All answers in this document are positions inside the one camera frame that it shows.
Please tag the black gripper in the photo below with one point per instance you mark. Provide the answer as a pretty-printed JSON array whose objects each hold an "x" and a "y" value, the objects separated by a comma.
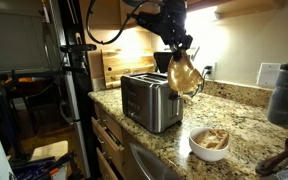
[{"x": 175, "y": 30}]

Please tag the stainless steel two-slot toaster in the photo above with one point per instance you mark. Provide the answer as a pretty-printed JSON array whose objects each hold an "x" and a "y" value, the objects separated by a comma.
[{"x": 150, "y": 103}]

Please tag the white ceramic bowl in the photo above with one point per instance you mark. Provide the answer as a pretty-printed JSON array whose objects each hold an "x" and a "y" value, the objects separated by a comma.
[{"x": 207, "y": 155}]

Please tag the black power plug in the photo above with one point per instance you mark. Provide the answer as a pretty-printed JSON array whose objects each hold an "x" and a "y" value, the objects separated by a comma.
[{"x": 207, "y": 71}]

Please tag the under-cabinet light strip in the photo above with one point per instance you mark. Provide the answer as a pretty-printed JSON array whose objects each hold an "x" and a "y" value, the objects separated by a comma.
[{"x": 200, "y": 20}]

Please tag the wooden cutting board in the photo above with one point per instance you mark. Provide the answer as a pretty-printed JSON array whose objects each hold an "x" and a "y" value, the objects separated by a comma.
[{"x": 127, "y": 66}]

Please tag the wooden drawer cabinet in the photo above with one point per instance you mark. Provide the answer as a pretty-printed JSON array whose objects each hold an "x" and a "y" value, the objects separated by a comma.
[{"x": 109, "y": 140}]

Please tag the black vertical stand pole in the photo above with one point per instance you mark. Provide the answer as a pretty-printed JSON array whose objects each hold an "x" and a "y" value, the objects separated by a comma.
[{"x": 75, "y": 100}]

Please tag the grey sports bottle black cap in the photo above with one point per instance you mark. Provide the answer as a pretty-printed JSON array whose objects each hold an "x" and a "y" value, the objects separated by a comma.
[{"x": 284, "y": 96}]

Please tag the light wooden stool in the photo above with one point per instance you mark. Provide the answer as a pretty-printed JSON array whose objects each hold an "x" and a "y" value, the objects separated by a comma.
[{"x": 49, "y": 150}]

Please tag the black orange bar clamp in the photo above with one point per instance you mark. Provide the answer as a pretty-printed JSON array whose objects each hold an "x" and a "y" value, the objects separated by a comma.
[{"x": 57, "y": 163}]

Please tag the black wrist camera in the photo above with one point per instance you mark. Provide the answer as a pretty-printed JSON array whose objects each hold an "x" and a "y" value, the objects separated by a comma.
[{"x": 150, "y": 23}]

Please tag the white wall outlet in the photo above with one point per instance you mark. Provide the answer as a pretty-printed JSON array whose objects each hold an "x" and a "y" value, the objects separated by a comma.
[{"x": 214, "y": 71}]

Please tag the white switch plate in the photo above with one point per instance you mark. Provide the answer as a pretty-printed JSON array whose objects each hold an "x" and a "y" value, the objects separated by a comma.
[{"x": 268, "y": 75}]

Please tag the black stereo camera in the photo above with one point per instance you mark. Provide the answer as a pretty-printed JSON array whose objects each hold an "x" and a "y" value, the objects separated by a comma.
[{"x": 79, "y": 48}]

